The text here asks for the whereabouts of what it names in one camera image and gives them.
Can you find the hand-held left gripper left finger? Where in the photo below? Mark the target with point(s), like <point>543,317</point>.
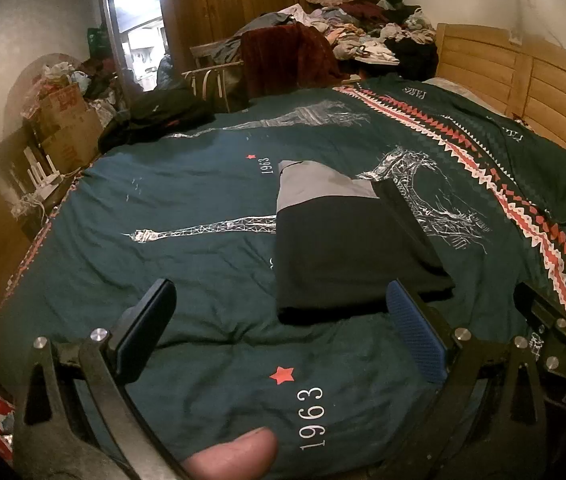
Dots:
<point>143,325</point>

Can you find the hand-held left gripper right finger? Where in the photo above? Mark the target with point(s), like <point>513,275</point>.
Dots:
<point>418,330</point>

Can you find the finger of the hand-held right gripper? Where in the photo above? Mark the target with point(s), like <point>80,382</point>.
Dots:
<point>553,312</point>

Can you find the black and grey garment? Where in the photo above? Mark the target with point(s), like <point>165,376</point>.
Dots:
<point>343,260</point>

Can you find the black clothes heap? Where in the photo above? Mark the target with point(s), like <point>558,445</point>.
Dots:
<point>158,115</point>

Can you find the pile of mixed clothes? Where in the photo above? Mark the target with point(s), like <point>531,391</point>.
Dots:
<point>378,35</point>

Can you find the person's left hand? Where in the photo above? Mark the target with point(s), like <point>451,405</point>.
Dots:
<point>238,455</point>

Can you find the green printed blanket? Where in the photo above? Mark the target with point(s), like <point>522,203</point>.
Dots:
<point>188,260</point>

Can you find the wooden headboard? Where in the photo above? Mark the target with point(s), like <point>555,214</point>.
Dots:
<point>538,90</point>

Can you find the white wifi router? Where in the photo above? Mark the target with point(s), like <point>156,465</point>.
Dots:
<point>28,170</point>

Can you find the cardboard boxes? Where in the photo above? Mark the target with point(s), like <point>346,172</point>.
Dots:
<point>68,130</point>

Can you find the wooden chair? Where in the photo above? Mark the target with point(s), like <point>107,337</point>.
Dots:
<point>208,85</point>

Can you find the clutter pile of bags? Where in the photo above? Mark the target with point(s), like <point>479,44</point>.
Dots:
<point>63,72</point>

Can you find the green bag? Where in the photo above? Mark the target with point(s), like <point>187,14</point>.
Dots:
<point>97,42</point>

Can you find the dark red cloth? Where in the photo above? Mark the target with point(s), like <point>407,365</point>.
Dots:
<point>288,55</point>

